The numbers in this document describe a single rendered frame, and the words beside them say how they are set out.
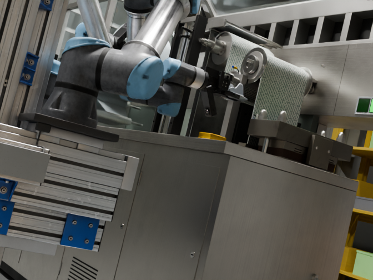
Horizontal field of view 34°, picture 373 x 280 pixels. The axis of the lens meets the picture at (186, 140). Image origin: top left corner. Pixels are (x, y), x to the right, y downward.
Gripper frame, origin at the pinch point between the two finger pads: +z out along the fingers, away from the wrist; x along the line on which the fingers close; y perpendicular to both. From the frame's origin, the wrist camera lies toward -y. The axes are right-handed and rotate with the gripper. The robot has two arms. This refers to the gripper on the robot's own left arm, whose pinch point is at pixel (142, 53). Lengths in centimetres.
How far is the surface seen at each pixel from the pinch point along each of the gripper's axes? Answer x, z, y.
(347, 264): -50, 408, 95
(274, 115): 60, 20, 8
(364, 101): 87, 34, -8
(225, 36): 23.8, 19.5, -18.8
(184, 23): 5.3, 12.0, -19.0
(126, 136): 13.7, -6.6, 35.1
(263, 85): 56, 12, -2
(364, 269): -27, 392, 91
